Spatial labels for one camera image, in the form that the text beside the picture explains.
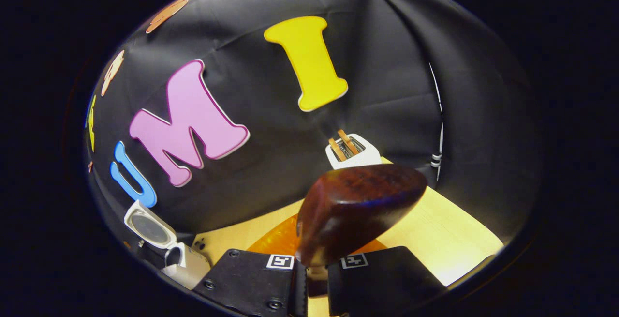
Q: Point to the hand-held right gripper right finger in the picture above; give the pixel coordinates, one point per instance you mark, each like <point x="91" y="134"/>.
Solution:
<point x="377" y="283"/>

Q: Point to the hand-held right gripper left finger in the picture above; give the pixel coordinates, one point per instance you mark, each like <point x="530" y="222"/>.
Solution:
<point x="242" y="278"/>

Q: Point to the white rice cooker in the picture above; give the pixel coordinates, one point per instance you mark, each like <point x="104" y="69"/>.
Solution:
<point x="191" y="264"/>

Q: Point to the dark wooden spoon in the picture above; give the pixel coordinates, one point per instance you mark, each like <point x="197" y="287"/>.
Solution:
<point x="353" y="205"/>

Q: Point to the white toaster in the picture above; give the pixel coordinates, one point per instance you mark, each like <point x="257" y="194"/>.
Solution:
<point x="362" y="157"/>

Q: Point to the toasted bread slice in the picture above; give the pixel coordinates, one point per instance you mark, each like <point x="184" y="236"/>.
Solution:
<point x="349" y="142"/>
<point x="337" y="150"/>

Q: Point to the black backdrop cloth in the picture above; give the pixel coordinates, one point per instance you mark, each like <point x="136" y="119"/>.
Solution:
<point x="387" y="65"/>

